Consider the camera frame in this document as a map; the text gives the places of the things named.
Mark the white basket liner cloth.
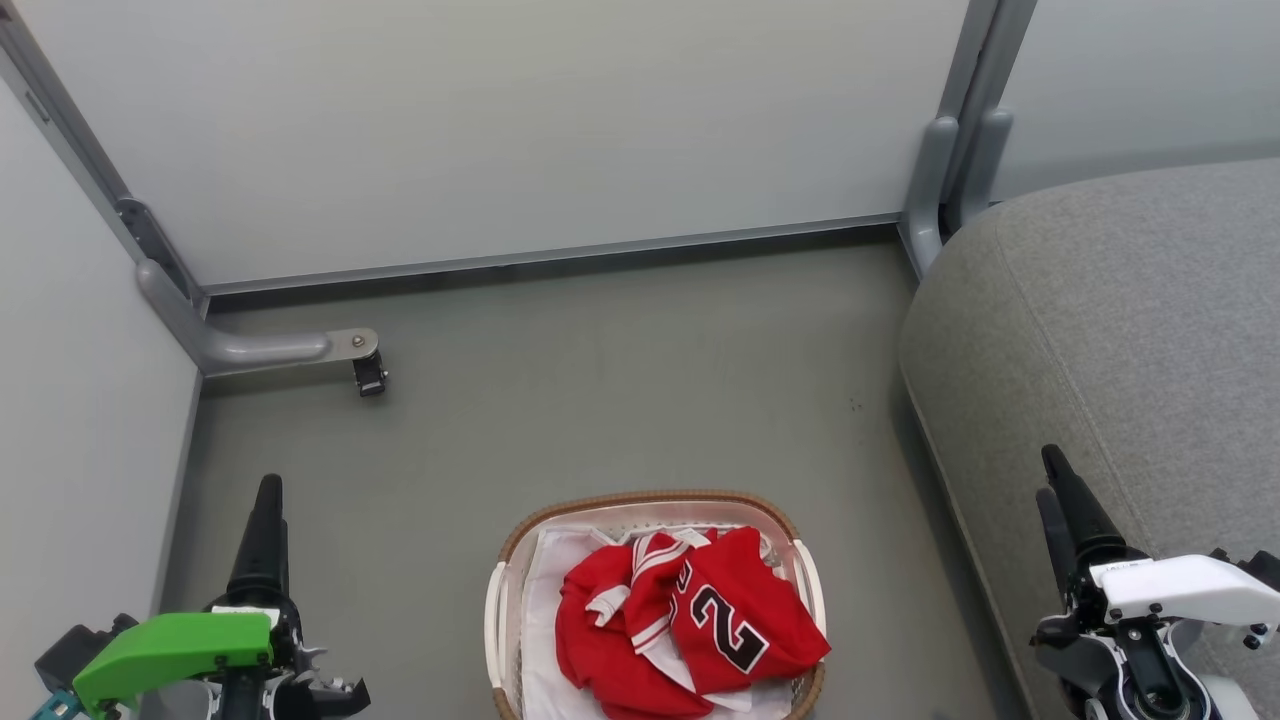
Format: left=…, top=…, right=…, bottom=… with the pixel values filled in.
left=520, top=524, right=803, bottom=720

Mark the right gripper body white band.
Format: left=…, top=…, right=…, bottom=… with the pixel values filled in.
left=1030, top=550, right=1280, bottom=720

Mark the grey partition bottom rail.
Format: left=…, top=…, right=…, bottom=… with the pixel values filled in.
left=200, top=212, right=903, bottom=297

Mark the grey double partition post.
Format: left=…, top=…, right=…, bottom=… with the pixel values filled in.
left=897, top=0, right=1039, bottom=281

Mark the grey fabric sofa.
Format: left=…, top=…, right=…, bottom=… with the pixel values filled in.
left=897, top=158, right=1280, bottom=720

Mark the grey partition corner post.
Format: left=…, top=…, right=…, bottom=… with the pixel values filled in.
left=0, top=0, right=211, bottom=323

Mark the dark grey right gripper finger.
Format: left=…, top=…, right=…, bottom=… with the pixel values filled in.
left=1035, top=487, right=1081, bottom=603
left=1041, top=444, right=1147, bottom=568

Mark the grey metal partition foot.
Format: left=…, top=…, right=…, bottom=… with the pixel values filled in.
left=135, top=258, right=381, bottom=379

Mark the white laundry basket brown rim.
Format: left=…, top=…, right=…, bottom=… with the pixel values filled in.
left=484, top=489, right=829, bottom=720

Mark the red and white jersey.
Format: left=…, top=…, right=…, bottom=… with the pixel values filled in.
left=555, top=527, right=833, bottom=720

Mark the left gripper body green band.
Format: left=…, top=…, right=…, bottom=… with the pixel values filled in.
left=70, top=598, right=371, bottom=720

